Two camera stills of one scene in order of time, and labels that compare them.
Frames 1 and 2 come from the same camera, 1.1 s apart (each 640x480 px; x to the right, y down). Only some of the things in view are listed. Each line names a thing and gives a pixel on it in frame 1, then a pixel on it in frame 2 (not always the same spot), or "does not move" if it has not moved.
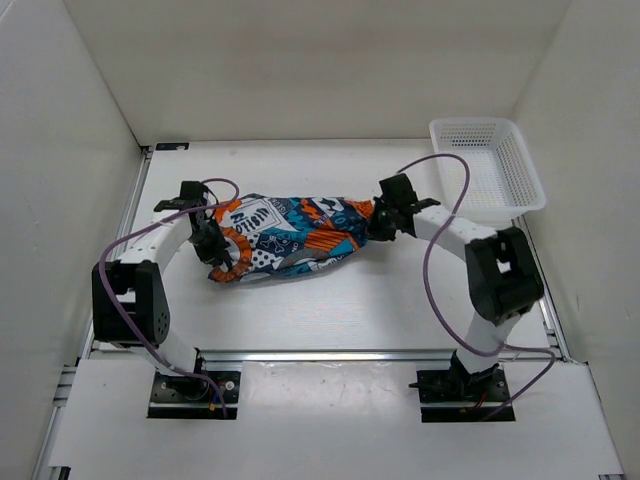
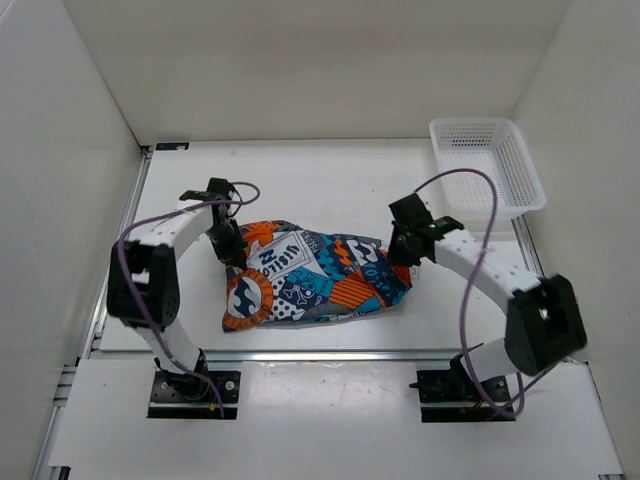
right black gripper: x=374 y=230 -> x=395 y=257
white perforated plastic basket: x=503 y=185 does not move
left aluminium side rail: x=65 y=378 does not move
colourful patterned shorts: x=272 y=234 -> x=293 y=275
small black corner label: x=172 y=146 does not move
